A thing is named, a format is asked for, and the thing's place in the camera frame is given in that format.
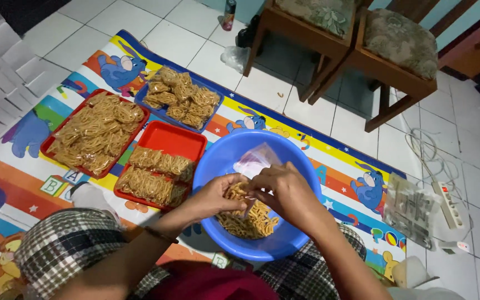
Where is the white cable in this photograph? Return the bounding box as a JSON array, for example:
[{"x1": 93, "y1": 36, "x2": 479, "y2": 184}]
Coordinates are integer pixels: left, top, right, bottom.
[{"x1": 404, "y1": 127, "x2": 475, "y2": 243}]

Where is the heap of loose noodle snacks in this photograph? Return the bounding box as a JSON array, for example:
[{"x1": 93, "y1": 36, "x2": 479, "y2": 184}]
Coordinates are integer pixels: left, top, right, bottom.
[{"x1": 216, "y1": 181, "x2": 281, "y2": 241}]

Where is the floral seat cushion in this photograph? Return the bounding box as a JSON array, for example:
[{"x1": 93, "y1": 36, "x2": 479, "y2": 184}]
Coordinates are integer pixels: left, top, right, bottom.
[
  {"x1": 273, "y1": 0, "x2": 356, "y2": 39},
  {"x1": 362, "y1": 8, "x2": 439, "y2": 81}
]

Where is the large red tray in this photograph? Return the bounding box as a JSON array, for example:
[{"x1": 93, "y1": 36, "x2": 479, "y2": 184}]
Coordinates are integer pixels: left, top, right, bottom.
[{"x1": 40, "y1": 88, "x2": 151, "y2": 180}]

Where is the person's right hand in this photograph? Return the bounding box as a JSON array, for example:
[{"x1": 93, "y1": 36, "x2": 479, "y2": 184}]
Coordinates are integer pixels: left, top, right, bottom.
[{"x1": 248, "y1": 162, "x2": 333, "y2": 239}]

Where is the person's left hand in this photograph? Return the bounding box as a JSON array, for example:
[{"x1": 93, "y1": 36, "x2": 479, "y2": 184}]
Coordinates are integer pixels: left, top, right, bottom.
[{"x1": 189, "y1": 173, "x2": 250, "y2": 224}]

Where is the colourful cartoon play mat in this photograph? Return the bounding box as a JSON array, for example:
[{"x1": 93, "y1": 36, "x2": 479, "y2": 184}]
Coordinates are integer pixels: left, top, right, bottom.
[{"x1": 0, "y1": 29, "x2": 407, "y2": 300}]

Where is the crumpled clear plastic bag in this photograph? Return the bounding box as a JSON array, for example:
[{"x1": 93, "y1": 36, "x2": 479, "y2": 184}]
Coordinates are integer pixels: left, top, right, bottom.
[{"x1": 220, "y1": 45, "x2": 251, "y2": 74}]

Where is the small clear plastic bag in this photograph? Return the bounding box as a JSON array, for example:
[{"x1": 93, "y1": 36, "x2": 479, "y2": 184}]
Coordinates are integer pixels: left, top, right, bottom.
[{"x1": 232, "y1": 143, "x2": 283, "y2": 220}]

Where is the pile of noodle snack packets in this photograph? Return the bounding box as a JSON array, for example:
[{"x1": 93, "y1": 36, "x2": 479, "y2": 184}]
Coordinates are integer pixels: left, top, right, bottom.
[
  {"x1": 143, "y1": 67, "x2": 221, "y2": 130},
  {"x1": 116, "y1": 146, "x2": 196, "y2": 208},
  {"x1": 47, "y1": 92, "x2": 146, "y2": 176}
]

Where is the plaid sarong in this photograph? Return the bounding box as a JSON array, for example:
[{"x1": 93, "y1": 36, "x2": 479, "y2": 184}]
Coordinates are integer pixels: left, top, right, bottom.
[{"x1": 14, "y1": 207, "x2": 368, "y2": 300}]

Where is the dark bracelet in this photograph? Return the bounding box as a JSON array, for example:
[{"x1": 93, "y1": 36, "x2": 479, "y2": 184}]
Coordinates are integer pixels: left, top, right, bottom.
[{"x1": 144, "y1": 226, "x2": 180, "y2": 245}]

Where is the blue plastic basin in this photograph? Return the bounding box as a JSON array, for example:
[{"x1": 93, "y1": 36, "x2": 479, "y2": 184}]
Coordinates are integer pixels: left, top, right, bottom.
[{"x1": 192, "y1": 129, "x2": 324, "y2": 262}]

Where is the red shirt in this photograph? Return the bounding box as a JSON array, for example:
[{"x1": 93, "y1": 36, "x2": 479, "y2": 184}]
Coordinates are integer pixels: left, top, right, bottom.
[{"x1": 139, "y1": 262, "x2": 281, "y2": 300}]

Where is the small red tray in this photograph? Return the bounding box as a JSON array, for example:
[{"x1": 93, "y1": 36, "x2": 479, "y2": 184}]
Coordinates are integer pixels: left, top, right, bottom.
[{"x1": 113, "y1": 121, "x2": 208, "y2": 211}]

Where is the blue tray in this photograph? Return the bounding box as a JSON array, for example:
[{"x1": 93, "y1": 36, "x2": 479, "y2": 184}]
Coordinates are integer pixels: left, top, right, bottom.
[{"x1": 134, "y1": 66, "x2": 225, "y2": 134}]

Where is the white plug adapter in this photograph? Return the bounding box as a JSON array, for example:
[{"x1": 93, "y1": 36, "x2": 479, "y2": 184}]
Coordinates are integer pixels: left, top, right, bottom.
[{"x1": 438, "y1": 239, "x2": 471, "y2": 255}]

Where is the white power strip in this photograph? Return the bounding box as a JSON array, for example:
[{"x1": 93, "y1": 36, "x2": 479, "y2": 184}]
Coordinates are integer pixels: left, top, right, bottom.
[{"x1": 432, "y1": 181, "x2": 466, "y2": 230}]

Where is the wooden cabinet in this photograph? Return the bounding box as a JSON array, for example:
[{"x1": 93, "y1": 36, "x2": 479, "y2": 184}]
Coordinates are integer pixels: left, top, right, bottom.
[{"x1": 437, "y1": 7, "x2": 480, "y2": 81}]

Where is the stack of empty clear bags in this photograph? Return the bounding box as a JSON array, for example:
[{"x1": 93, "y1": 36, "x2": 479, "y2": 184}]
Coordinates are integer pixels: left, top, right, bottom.
[{"x1": 382, "y1": 172, "x2": 443, "y2": 251}]

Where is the small black object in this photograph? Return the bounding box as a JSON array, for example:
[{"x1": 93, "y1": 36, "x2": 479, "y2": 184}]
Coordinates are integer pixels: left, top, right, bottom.
[{"x1": 237, "y1": 14, "x2": 262, "y2": 49}]

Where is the white cloth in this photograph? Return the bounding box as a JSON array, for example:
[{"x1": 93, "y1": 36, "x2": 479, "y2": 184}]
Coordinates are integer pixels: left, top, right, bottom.
[
  {"x1": 70, "y1": 181, "x2": 118, "y2": 220},
  {"x1": 391, "y1": 255, "x2": 441, "y2": 291}
]

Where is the wooden chair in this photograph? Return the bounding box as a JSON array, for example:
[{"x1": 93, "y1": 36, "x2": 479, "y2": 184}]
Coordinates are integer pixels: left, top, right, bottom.
[
  {"x1": 307, "y1": 0, "x2": 480, "y2": 133},
  {"x1": 243, "y1": 0, "x2": 363, "y2": 103}
]

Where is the spray can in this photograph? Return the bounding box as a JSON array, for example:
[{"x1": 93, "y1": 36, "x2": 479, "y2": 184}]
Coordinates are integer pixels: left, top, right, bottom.
[{"x1": 222, "y1": 0, "x2": 237, "y2": 32}]

